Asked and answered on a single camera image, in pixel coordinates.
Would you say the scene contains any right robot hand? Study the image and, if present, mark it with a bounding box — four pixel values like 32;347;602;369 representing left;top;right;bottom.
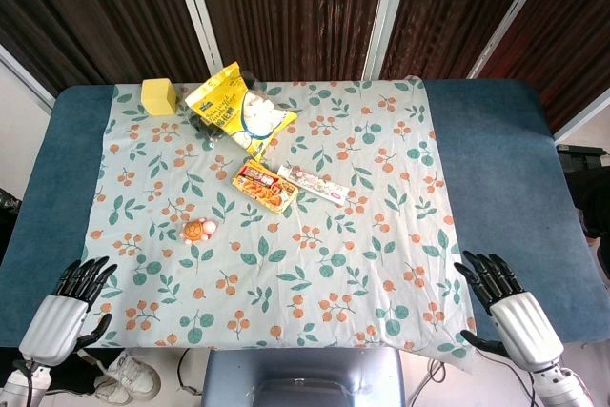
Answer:
454;250;564;373

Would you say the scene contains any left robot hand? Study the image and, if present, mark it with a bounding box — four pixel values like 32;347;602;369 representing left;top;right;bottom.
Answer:
18;256;119;367

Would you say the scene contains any small orange toy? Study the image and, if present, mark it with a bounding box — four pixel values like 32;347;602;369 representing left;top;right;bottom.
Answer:
179;218;219;243

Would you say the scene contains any white sneaker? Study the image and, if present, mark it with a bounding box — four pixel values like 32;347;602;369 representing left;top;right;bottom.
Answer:
93;350;162;406

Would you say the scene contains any blue table mat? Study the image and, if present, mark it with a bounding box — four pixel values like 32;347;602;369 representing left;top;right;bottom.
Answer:
0;78;610;349

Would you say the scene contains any black equipment box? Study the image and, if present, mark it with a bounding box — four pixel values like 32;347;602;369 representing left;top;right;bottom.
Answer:
556;143;610;174

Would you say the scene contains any floral tablecloth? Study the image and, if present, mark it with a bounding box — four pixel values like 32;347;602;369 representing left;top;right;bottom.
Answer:
79;75;478;373

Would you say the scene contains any white long candy box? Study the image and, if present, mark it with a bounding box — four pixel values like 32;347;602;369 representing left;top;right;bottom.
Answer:
276;163;353;207

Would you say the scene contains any yellow foam cube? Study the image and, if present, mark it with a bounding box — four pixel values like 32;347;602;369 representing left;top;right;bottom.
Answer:
141;77;177;116

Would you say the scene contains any yellow red snack box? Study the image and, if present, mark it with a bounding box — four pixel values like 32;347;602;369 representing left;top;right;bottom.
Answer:
232;159;299;214

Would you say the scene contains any yellow snack bag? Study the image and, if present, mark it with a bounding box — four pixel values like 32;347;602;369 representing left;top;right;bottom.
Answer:
184;61;299;161

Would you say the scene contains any black cable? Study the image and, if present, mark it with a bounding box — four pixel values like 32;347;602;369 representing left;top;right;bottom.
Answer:
176;348;205;397
409;357;447;407

